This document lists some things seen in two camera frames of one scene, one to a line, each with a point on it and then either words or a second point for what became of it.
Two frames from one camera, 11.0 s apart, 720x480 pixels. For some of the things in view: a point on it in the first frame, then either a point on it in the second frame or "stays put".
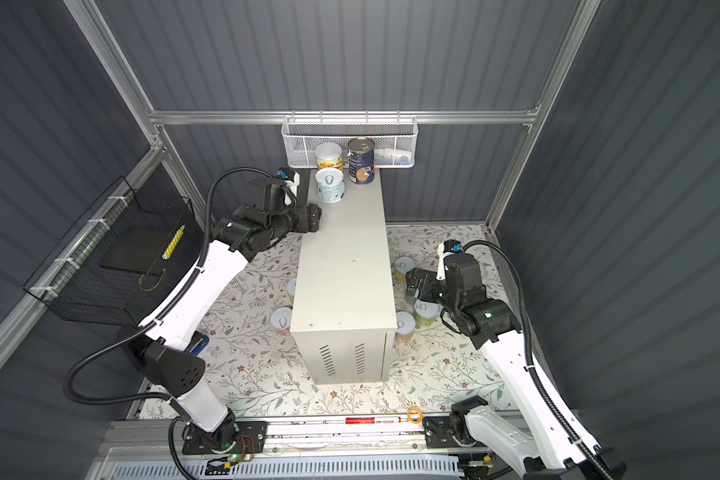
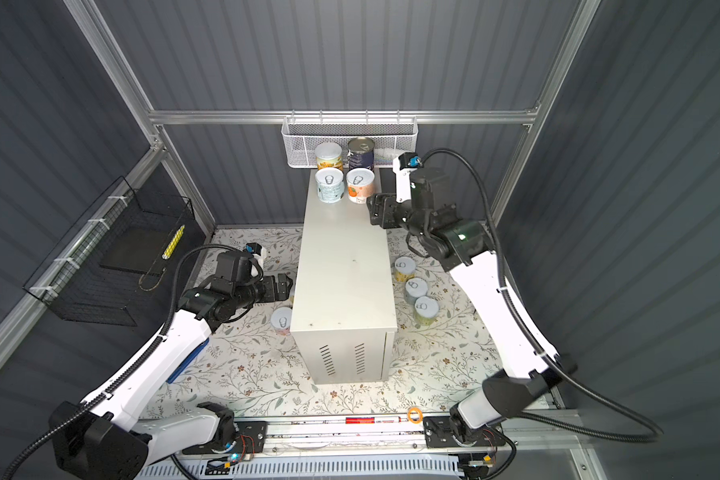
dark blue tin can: x=361 y=160 stays put
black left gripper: x=304 y=220 to x=282 y=289
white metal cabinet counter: x=344 y=314 stays put
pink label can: x=405 y=324 to x=360 y=183
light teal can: x=330 y=185 stays put
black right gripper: x=429 y=278 to x=385 y=207
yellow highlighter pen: x=173 y=243 stays put
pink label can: x=281 y=320 stays put
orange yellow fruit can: x=329 y=155 stays put
